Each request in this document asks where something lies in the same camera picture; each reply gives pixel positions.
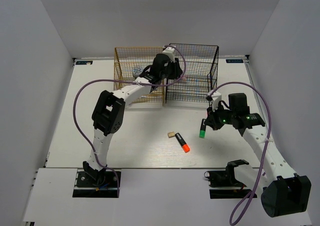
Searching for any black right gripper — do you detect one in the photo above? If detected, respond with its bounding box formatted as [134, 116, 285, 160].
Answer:
[204, 102, 236, 130]

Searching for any small beige eraser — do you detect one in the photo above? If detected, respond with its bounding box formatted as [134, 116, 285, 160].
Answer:
[167, 132, 175, 138]

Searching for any round blue white tape tin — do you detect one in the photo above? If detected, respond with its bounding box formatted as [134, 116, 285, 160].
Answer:
[132, 66, 144, 79]

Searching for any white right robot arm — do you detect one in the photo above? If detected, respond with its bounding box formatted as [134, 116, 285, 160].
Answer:
[203, 92, 312, 218]

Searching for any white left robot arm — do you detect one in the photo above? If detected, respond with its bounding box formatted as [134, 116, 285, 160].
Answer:
[83, 47, 183, 186]

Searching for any green black highlighter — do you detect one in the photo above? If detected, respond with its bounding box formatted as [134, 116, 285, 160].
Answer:
[199, 118, 206, 139]

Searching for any orange black highlighter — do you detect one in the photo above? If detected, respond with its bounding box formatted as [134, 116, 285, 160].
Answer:
[174, 133, 190, 153]

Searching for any left blue table label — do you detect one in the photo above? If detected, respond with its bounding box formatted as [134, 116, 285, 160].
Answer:
[75, 60, 93, 65]

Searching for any black wire mesh basket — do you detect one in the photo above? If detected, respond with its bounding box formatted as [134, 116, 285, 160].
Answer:
[165, 43, 220, 103]

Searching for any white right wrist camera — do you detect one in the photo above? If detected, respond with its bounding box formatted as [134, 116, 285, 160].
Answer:
[206, 90, 222, 110]

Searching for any gold wire mesh basket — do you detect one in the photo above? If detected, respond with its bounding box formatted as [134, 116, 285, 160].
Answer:
[113, 46, 163, 90]

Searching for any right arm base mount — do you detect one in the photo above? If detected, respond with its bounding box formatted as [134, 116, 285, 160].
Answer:
[203, 170, 251, 199]

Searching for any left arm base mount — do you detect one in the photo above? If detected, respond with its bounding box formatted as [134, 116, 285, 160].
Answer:
[72, 171, 119, 199]

